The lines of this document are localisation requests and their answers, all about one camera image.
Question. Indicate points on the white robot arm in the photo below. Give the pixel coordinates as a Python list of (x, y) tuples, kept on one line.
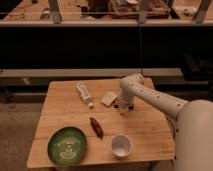
[(194, 122)]

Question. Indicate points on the green ceramic plate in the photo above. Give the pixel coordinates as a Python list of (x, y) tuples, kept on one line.
[(67, 147)]

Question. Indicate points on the wooden folding table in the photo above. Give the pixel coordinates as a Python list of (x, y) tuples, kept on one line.
[(146, 127)]

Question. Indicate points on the white plastic bottle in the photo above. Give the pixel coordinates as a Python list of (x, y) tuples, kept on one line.
[(84, 94)]

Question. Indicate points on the white paper cup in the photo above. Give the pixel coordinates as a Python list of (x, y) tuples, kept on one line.
[(121, 146)]

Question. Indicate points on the beige sponge block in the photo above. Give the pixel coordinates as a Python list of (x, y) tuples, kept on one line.
[(108, 98)]

